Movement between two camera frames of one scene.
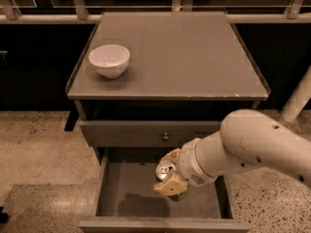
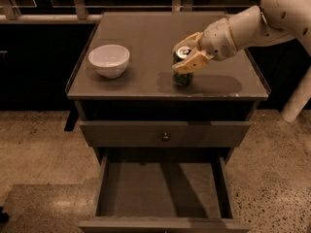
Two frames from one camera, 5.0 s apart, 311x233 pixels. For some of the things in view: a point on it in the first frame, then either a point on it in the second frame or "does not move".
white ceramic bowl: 110,60 does not move
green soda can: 178,197 → 182,80
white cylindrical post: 297,100 does not move
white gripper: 189,164 → 216,40
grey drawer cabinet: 149,83 does not move
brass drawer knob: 165,137 does not move
